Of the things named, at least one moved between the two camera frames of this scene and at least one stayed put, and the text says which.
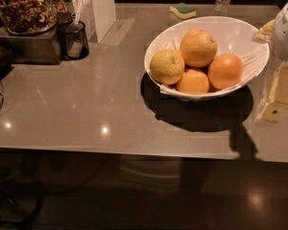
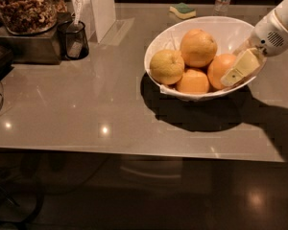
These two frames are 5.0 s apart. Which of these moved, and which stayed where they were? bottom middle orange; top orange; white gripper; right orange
Moved: white gripper
Stayed: bottom middle orange; top orange; right orange
